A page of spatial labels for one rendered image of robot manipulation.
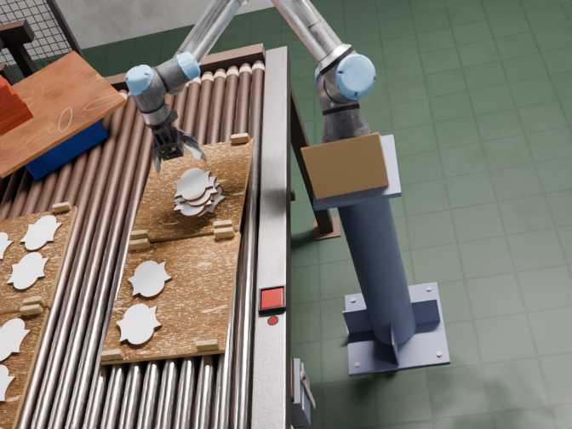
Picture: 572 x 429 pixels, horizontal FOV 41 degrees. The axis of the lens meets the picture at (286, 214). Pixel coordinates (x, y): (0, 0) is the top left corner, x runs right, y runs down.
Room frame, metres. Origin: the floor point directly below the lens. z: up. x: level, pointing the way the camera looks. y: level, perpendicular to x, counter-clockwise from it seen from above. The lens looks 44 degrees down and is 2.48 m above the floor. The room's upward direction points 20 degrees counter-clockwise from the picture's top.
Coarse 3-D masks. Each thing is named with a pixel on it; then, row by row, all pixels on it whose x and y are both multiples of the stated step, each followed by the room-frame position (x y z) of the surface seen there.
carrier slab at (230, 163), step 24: (216, 144) 2.04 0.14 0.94; (240, 144) 1.99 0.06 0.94; (168, 168) 2.00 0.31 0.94; (192, 168) 1.96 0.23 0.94; (216, 168) 1.92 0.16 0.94; (240, 168) 1.88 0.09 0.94; (144, 192) 1.92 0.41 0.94; (168, 192) 1.88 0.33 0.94; (240, 192) 1.76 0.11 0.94; (144, 216) 1.81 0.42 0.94; (168, 216) 1.77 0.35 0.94; (216, 216) 1.70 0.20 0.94; (240, 216) 1.66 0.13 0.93; (168, 240) 1.69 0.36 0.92
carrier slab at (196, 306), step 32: (128, 256) 1.66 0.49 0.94; (160, 256) 1.62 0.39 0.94; (192, 256) 1.57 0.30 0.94; (224, 256) 1.53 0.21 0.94; (128, 288) 1.54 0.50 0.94; (192, 288) 1.45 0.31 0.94; (224, 288) 1.41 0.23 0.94; (160, 320) 1.38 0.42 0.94; (192, 320) 1.34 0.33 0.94; (224, 320) 1.30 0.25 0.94; (128, 352) 1.31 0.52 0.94; (160, 352) 1.27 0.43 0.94; (192, 352) 1.24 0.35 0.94; (224, 352) 1.21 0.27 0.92
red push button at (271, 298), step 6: (282, 288) 1.35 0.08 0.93; (264, 294) 1.35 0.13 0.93; (270, 294) 1.34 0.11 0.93; (276, 294) 1.33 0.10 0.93; (282, 294) 1.33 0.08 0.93; (264, 300) 1.32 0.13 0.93; (270, 300) 1.32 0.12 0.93; (276, 300) 1.31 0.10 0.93; (282, 300) 1.30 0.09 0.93; (264, 306) 1.31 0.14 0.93; (270, 306) 1.30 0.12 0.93
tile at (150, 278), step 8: (144, 264) 1.60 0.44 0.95; (152, 264) 1.58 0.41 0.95; (160, 264) 1.57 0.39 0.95; (136, 272) 1.57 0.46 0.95; (144, 272) 1.56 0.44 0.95; (152, 272) 1.55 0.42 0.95; (160, 272) 1.54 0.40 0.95; (128, 280) 1.56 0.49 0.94; (136, 280) 1.54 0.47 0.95; (144, 280) 1.53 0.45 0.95; (152, 280) 1.52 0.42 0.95; (160, 280) 1.51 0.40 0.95; (168, 280) 1.51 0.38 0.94; (136, 288) 1.52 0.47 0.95; (144, 288) 1.50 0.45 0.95; (152, 288) 1.49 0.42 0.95; (160, 288) 1.48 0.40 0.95; (136, 296) 1.50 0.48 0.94; (144, 296) 1.48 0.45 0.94; (152, 296) 1.47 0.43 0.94
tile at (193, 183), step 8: (184, 176) 1.83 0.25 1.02; (192, 176) 1.81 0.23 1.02; (200, 176) 1.80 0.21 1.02; (208, 176) 1.79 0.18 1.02; (176, 184) 1.81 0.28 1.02; (184, 184) 1.79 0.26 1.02; (192, 184) 1.78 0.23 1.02; (200, 184) 1.77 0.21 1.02; (208, 184) 1.75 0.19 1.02; (176, 192) 1.77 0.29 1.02; (184, 192) 1.75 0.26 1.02; (192, 192) 1.74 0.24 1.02; (200, 192) 1.73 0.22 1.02; (192, 200) 1.72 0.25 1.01
